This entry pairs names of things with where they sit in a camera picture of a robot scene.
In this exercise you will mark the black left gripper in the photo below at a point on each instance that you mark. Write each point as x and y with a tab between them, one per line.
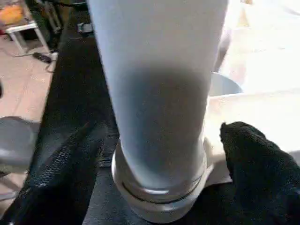
85	28

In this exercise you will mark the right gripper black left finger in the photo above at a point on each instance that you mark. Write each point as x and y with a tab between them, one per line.
56	183

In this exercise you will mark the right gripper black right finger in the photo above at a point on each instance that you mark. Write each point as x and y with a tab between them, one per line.
262	178

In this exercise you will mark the white plastic table top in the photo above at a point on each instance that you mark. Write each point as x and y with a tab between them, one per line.
262	103

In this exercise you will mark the white plastic table leg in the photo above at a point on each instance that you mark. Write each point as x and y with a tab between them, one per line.
159	84

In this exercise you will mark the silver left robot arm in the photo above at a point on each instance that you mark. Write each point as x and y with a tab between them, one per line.
16	145

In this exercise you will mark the black power strip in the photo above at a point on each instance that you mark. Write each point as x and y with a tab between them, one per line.
42	57

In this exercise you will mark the white metal stool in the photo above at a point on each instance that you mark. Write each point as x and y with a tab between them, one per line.
21	26

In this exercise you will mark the black work mat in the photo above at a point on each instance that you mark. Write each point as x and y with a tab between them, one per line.
79	93

